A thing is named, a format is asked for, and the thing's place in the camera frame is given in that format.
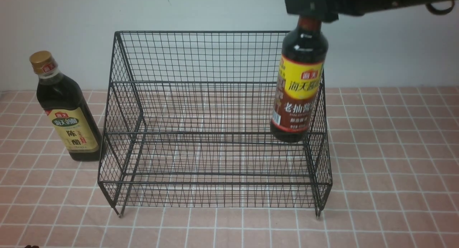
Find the pink checkered tablecloth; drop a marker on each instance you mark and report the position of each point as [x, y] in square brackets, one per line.
[394, 158]

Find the soy sauce bottle red neck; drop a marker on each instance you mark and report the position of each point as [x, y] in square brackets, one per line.
[303, 55]

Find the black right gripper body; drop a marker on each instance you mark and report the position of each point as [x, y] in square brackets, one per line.
[328, 11]

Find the black wire mesh rack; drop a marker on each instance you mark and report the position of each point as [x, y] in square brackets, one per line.
[187, 125]

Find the vinegar bottle with gold cap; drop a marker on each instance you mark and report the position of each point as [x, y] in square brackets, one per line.
[62, 100]

